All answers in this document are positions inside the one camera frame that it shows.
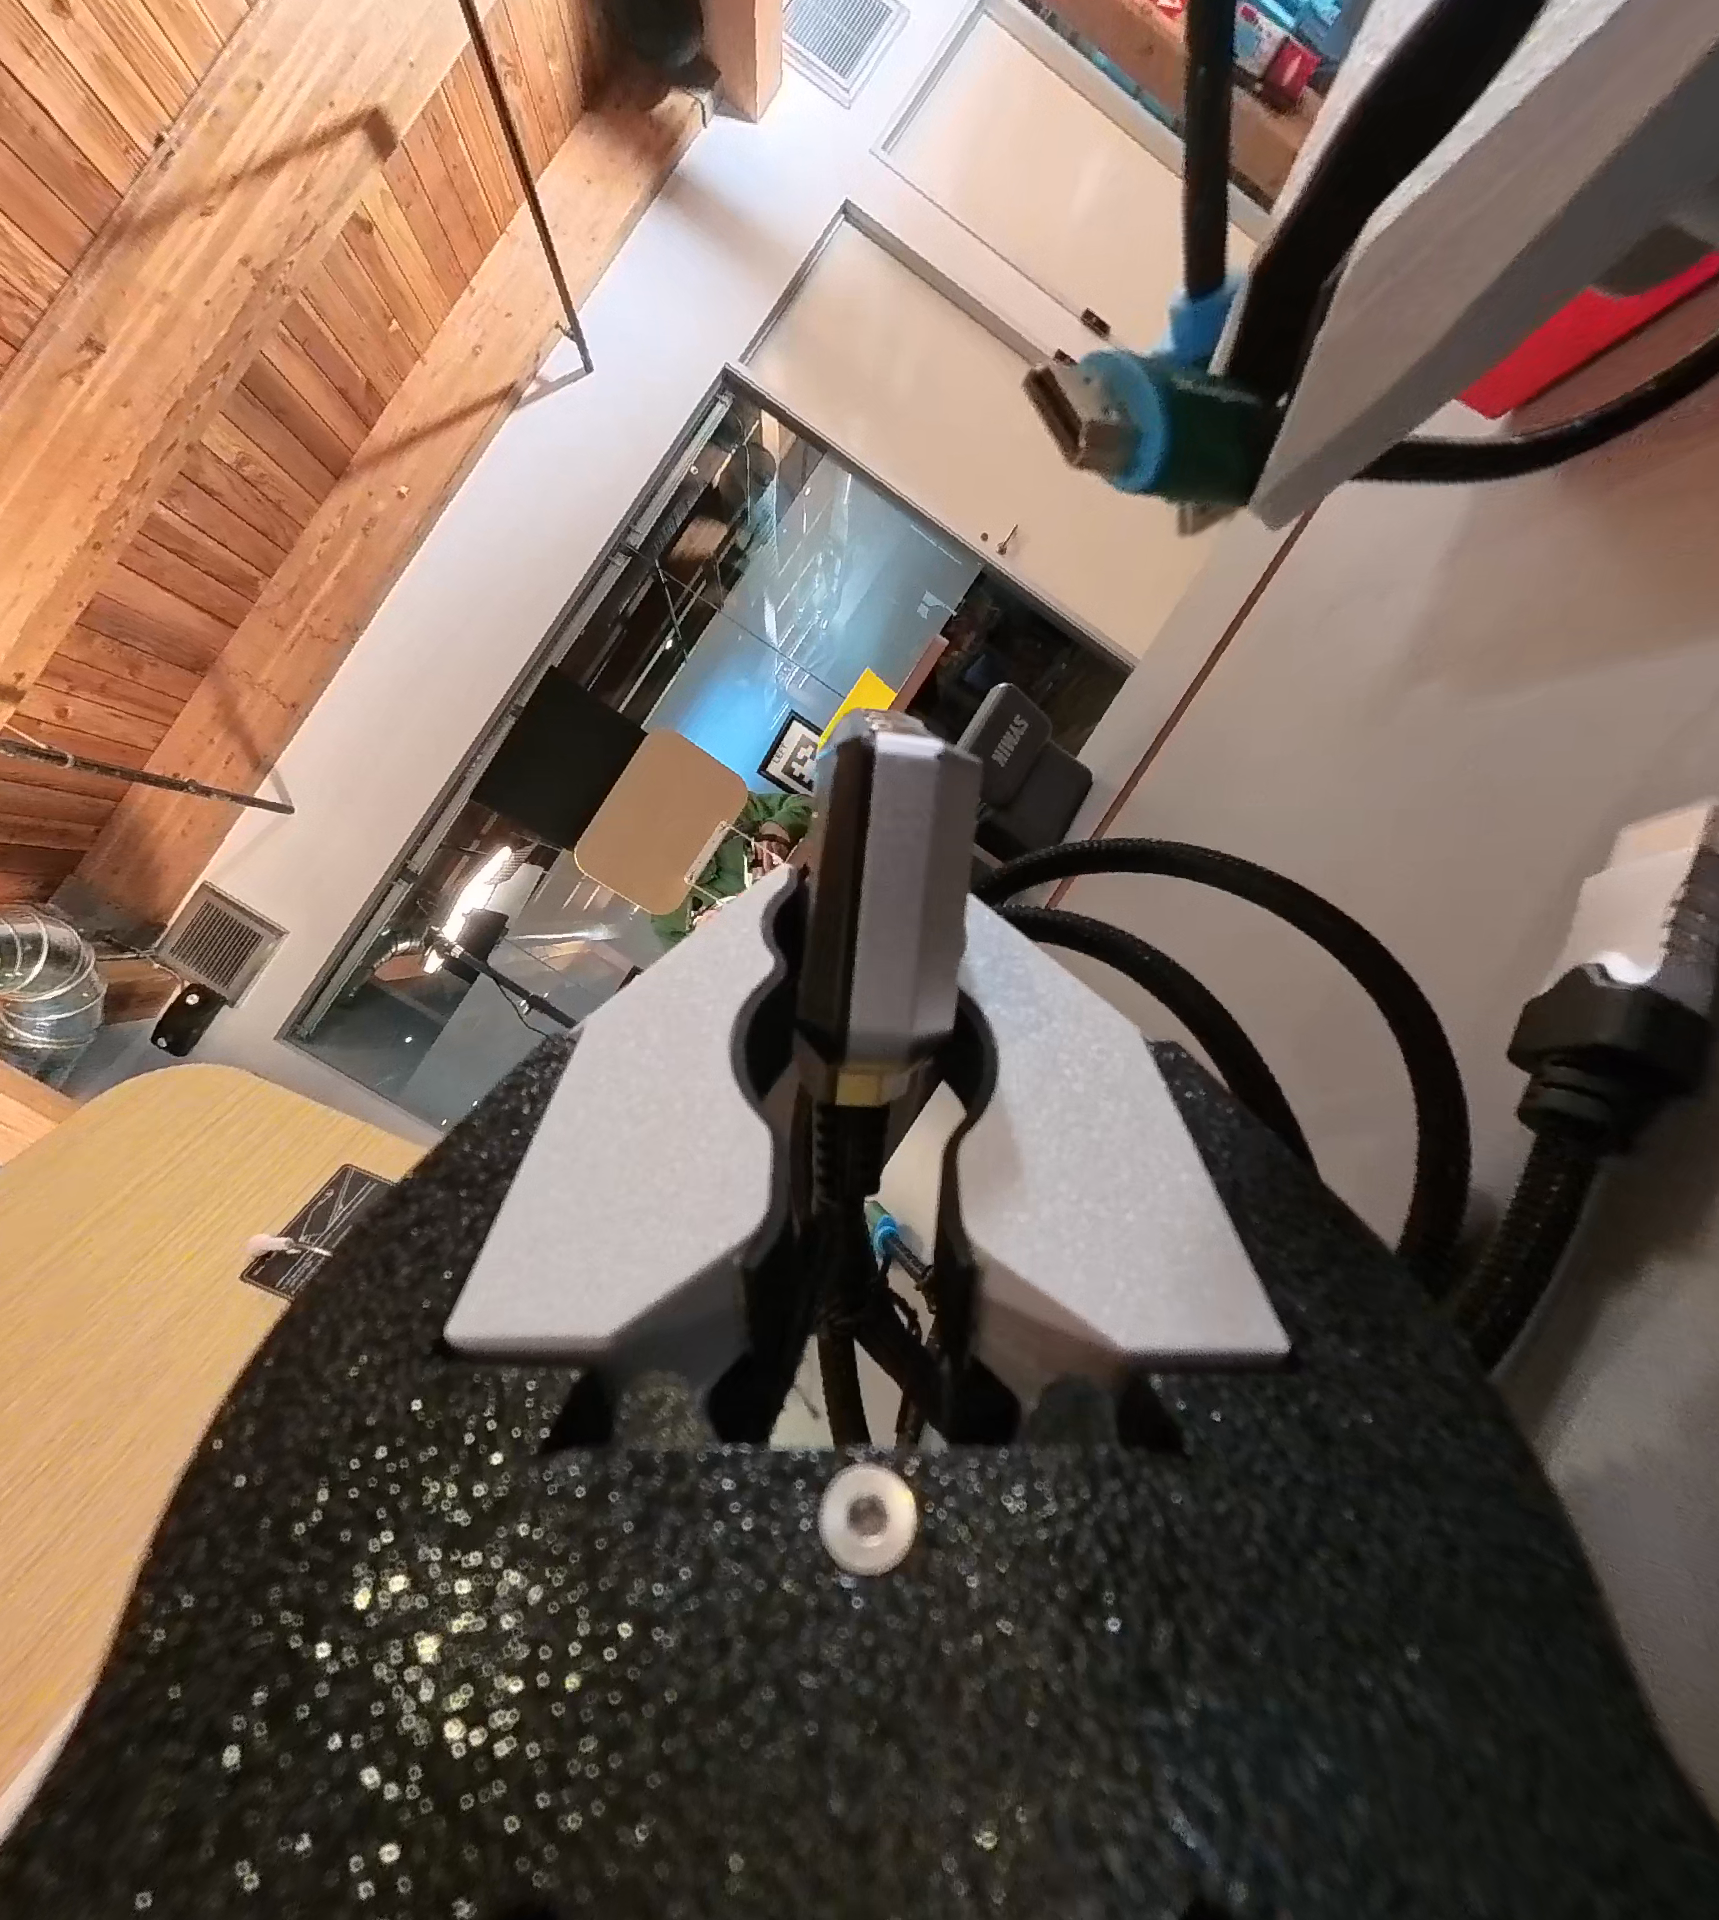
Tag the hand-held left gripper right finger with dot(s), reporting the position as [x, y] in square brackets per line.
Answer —
[1119, 1200]

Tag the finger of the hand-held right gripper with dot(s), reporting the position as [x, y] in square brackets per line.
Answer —
[1338, 107]
[1551, 196]

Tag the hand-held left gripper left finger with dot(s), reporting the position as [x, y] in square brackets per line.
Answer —
[601, 1200]

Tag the red storage bin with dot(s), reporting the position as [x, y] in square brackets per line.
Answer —
[1624, 327]

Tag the black light stand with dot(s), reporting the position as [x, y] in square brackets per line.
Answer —
[501, 963]

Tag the white double door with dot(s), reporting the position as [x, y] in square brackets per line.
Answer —
[1066, 138]

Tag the black label sticker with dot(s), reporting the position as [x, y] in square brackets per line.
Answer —
[310, 1236]

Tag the black hard case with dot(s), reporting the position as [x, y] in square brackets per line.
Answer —
[1014, 749]
[1055, 798]

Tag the framed marker tag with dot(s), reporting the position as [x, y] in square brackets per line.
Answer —
[794, 755]

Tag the wooden stand board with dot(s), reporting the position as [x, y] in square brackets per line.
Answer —
[82, 1351]

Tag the small yellow bin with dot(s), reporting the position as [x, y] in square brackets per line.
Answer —
[866, 706]

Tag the glass partition window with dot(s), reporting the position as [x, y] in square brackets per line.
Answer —
[831, 574]

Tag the black wall panel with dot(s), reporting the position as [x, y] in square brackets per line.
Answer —
[562, 762]

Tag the black wall speaker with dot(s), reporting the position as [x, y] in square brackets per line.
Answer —
[184, 1018]

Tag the wall vent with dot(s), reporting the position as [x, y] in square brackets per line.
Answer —
[223, 941]
[842, 35]

